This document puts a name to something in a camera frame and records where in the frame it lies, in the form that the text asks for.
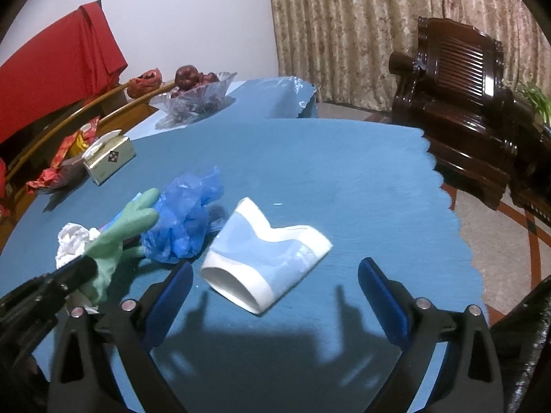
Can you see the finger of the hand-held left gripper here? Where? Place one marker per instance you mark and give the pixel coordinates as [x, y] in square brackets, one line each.
[79, 269]

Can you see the dark wooden side table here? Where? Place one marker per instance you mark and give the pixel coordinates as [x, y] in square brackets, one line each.
[531, 167]

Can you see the glass dish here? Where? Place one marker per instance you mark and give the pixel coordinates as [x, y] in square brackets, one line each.
[69, 174]

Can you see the white blue cardboard box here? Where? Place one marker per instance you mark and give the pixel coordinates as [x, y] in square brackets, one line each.
[258, 258]

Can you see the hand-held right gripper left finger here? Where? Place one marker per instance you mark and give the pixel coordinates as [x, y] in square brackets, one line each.
[170, 299]

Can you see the beige patterned curtain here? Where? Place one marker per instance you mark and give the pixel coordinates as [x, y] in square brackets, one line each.
[366, 30]

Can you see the dark red apple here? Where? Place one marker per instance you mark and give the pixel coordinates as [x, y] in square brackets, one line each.
[187, 75]
[209, 78]

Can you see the glass fruit bowl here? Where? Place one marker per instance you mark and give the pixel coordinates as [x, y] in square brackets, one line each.
[193, 97]

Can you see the blue plastic bag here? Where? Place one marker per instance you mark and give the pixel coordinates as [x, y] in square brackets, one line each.
[181, 215]

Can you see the golden tissue box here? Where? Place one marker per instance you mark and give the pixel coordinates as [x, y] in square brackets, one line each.
[109, 159]

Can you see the potted green plant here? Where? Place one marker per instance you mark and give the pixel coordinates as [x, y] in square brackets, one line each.
[540, 99]

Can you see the red basket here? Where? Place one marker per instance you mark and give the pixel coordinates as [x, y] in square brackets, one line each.
[144, 84]

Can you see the dark television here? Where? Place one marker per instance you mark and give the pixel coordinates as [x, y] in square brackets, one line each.
[47, 127]

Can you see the red cloth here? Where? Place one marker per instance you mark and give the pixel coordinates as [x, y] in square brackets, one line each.
[56, 64]

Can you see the pile of red snack packets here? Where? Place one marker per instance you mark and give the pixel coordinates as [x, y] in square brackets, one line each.
[64, 150]

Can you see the large blue scalloped tablecloth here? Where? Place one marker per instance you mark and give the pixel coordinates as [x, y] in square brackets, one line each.
[323, 189]

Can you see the green rubber glove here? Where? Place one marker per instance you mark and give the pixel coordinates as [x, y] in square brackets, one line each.
[125, 228]

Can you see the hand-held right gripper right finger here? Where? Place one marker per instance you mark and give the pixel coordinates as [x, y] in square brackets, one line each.
[383, 301]

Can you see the wooden cabinet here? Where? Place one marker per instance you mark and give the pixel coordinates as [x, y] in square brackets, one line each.
[137, 114]

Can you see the dark wooden armchair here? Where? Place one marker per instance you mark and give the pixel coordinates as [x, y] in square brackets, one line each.
[452, 107]

